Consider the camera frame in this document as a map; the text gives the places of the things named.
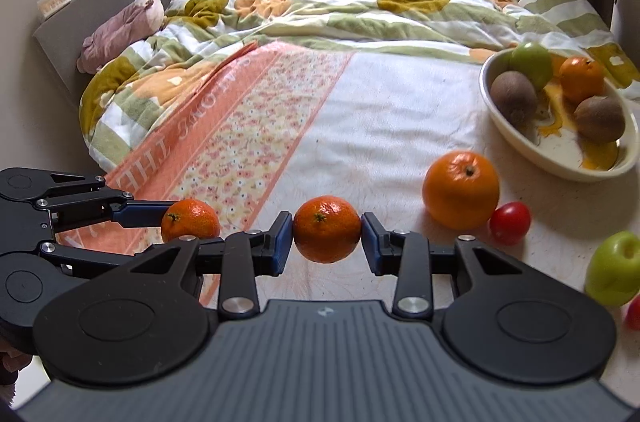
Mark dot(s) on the large orange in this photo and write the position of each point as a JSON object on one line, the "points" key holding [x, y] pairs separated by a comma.
{"points": [[460, 189], [581, 80]]}

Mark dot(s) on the brown kiwi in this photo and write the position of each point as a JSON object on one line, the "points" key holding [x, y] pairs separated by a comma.
{"points": [[512, 97], [599, 120]]}

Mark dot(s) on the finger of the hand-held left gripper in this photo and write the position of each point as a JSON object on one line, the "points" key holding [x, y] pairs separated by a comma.
{"points": [[90, 259], [140, 213]]}

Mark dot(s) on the green striped floral quilt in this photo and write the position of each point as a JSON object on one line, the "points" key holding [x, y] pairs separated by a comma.
{"points": [[325, 7]]}

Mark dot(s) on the small beige box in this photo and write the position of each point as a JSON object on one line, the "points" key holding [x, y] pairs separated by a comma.
{"points": [[54, 2]]}

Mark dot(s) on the pink floral bed sheet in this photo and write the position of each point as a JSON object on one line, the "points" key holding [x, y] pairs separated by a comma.
{"points": [[390, 117]]}

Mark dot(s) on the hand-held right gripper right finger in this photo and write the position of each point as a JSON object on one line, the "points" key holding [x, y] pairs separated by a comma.
{"points": [[370, 242]]}

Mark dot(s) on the pink plush toy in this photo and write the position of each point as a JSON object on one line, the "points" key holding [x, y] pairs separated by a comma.
{"points": [[122, 32]]}

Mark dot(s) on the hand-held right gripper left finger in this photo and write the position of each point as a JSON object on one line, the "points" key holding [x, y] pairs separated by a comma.
{"points": [[282, 242]]}

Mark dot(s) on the cream bowl with duck print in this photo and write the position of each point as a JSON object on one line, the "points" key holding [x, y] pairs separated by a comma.
{"points": [[560, 147]]}

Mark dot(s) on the small mandarin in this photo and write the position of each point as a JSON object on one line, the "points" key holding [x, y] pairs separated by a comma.
{"points": [[190, 222], [327, 229]]}

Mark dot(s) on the green apple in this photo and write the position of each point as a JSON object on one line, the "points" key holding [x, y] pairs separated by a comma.
{"points": [[532, 62], [615, 269]]}

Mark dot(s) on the person's left hand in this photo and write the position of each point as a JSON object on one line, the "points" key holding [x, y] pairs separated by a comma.
{"points": [[10, 364]]}

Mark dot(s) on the red cherry tomato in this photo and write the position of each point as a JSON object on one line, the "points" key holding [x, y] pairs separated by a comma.
{"points": [[634, 313], [510, 222]]}

